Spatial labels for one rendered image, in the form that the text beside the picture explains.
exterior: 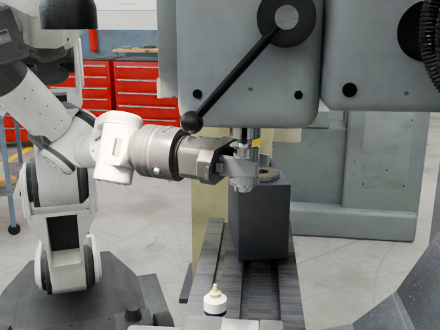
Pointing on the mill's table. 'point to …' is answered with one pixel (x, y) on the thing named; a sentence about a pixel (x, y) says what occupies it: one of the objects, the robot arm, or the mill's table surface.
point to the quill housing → (275, 115)
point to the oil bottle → (215, 303)
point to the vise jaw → (203, 323)
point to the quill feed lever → (298, 8)
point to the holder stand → (261, 216)
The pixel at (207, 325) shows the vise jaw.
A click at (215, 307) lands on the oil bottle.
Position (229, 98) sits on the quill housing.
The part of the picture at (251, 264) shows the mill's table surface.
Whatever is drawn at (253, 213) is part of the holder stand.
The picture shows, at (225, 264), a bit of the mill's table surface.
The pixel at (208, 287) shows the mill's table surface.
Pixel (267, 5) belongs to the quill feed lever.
